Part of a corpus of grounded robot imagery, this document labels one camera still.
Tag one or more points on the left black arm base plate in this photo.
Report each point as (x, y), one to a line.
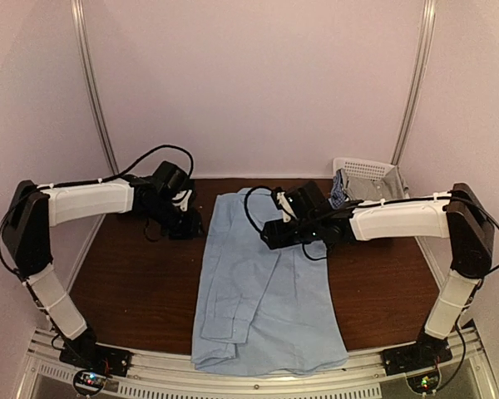
(108, 361)

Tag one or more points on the white plastic laundry basket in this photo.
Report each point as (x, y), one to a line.
(362, 168)

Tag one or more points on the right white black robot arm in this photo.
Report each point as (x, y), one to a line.
(457, 215)

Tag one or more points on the grey shirt in basket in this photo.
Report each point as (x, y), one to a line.
(390, 187)

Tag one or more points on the round controller board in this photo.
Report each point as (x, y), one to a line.
(424, 383)
(88, 383)

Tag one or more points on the light blue long sleeve shirt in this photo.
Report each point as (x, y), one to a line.
(259, 310)

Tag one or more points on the folded black shirt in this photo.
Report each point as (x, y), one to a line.
(189, 224)

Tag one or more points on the blue checkered shirt in basket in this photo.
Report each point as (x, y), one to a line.
(339, 193)

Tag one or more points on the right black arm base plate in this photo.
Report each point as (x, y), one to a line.
(415, 356)

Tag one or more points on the left aluminium frame post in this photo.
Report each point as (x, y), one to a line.
(79, 22)

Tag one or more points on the left round controller board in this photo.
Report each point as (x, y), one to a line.
(88, 383)

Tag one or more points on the front aluminium rail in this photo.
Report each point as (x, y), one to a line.
(162, 375)

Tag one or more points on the right round controller board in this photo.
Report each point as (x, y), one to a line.
(424, 383)

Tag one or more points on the right aluminium frame post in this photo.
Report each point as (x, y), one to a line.
(424, 45)

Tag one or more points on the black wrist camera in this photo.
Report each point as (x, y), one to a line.
(169, 180)
(307, 200)

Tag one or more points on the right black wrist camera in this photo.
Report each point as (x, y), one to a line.
(307, 200)

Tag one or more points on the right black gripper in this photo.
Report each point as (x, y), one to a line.
(278, 238)

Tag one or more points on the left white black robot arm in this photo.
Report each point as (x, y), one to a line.
(35, 209)

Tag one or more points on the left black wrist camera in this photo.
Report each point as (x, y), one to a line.
(169, 180)

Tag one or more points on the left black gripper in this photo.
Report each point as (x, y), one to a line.
(164, 229)

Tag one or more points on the aluminium frame post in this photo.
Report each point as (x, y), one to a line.
(79, 22)
(424, 45)

